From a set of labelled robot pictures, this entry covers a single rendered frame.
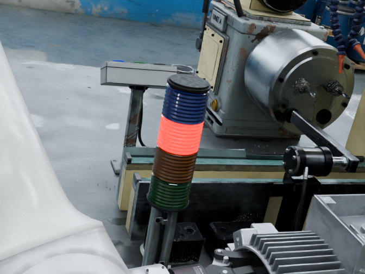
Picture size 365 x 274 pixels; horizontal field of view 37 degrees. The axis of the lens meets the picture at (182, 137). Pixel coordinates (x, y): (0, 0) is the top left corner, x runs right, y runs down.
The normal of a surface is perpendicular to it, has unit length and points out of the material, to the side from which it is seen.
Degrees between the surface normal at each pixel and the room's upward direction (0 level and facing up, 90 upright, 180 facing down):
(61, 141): 0
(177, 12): 90
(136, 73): 66
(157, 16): 90
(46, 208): 23
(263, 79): 88
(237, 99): 90
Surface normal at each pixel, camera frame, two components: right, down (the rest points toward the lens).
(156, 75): 0.33, 0.03
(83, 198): 0.17, -0.90
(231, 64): -0.94, -0.04
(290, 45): -0.36, -0.78
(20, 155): 0.29, -0.62
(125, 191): 0.29, 0.43
